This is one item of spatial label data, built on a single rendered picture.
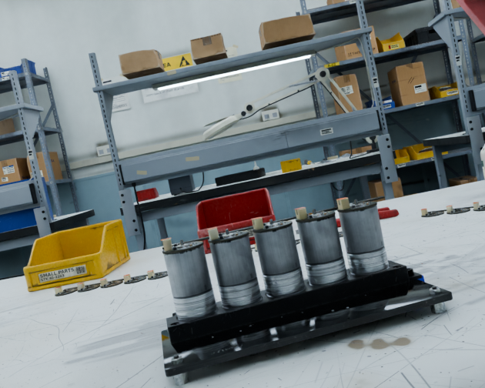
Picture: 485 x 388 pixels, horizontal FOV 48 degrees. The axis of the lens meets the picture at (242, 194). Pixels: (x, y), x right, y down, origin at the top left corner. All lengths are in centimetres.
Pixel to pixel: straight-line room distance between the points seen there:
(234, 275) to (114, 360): 10
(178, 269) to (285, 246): 6
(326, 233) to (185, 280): 9
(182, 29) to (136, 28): 40
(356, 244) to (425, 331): 7
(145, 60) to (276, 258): 251
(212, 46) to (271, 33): 30
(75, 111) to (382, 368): 486
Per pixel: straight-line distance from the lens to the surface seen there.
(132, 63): 281
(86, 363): 37
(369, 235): 34
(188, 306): 32
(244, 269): 32
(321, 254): 33
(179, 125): 484
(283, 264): 32
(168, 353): 31
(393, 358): 27
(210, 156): 266
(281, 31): 277
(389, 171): 276
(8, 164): 481
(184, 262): 32
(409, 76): 458
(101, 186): 498
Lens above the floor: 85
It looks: 3 degrees down
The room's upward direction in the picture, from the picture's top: 12 degrees counter-clockwise
